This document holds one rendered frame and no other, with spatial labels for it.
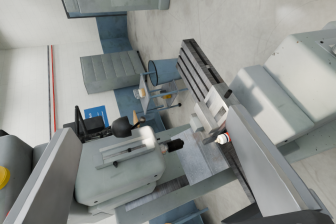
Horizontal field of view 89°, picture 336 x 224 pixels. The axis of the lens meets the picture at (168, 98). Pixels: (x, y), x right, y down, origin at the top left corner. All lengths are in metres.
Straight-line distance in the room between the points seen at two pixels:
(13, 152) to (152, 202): 0.73
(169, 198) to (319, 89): 0.88
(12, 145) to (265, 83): 0.91
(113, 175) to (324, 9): 1.60
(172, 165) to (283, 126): 0.68
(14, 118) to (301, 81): 6.52
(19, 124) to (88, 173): 5.81
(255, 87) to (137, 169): 0.57
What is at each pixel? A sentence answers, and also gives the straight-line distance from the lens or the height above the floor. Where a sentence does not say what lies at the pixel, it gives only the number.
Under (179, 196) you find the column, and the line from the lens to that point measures 1.14.
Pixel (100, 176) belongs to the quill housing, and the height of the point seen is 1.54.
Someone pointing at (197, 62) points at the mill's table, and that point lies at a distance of 0.99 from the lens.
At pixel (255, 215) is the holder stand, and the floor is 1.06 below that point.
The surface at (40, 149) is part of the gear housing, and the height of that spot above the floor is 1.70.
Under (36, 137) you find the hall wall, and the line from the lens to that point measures 6.02.
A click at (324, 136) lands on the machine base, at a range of 1.55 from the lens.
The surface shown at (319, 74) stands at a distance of 0.81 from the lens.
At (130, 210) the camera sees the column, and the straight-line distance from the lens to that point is 1.11.
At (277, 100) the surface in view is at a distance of 0.81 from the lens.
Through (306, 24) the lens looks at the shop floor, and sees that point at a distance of 1.70.
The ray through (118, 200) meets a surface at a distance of 0.85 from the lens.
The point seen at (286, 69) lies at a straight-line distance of 0.86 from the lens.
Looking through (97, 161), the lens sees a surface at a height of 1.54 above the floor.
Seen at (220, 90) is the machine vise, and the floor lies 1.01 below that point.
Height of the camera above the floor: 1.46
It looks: 19 degrees down
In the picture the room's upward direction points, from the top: 103 degrees counter-clockwise
